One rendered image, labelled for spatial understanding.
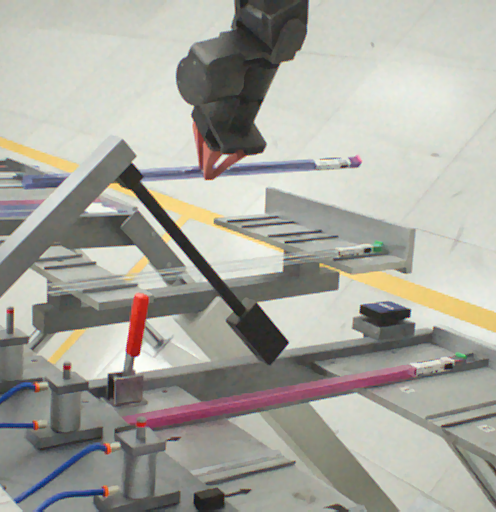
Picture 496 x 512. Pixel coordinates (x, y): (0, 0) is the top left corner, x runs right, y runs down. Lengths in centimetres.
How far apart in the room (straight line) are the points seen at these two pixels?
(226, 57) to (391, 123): 188
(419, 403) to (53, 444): 44
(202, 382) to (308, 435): 52
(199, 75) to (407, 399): 43
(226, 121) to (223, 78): 10
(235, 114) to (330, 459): 63
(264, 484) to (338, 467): 79
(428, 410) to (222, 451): 24
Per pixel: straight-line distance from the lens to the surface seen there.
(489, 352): 114
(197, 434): 87
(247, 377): 103
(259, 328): 62
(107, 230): 177
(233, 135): 119
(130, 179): 54
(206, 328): 131
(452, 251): 240
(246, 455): 83
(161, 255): 179
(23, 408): 76
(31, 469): 66
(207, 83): 108
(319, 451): 153
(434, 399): 101
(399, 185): 269
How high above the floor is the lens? 156
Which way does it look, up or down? 34 degrees down
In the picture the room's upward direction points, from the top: 38 degrees counter-clockwise
